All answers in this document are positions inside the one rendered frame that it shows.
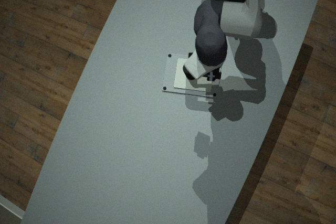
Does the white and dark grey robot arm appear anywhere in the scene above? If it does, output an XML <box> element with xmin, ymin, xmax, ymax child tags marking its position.
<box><xmin>184</xmin><ymin>0</ymin><xmax>263</xmax><ymax>80</ymax></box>

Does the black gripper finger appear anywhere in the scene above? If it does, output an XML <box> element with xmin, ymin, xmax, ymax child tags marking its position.
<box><xmin>207</xmin><ymin>70</ymin><xmax>217</xmax><ymax>81</ymax></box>

